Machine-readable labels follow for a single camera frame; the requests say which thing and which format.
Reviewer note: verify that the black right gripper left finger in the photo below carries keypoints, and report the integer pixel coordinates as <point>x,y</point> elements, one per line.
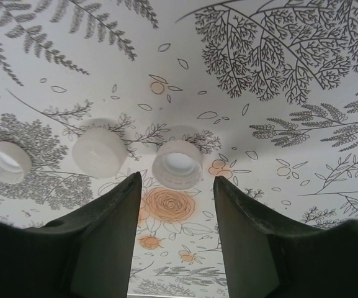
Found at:
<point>57,254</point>

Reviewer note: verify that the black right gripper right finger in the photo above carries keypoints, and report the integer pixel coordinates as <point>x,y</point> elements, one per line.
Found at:
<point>290,260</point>

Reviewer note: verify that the white smooth bottle cap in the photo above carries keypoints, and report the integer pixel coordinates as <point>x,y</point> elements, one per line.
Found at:
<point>96,152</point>

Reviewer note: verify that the white ribbed bottle cap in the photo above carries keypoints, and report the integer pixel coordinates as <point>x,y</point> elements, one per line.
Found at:
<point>178,174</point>

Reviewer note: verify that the floral patterned table mat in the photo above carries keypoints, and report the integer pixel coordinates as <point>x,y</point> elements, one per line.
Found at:
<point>178,77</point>

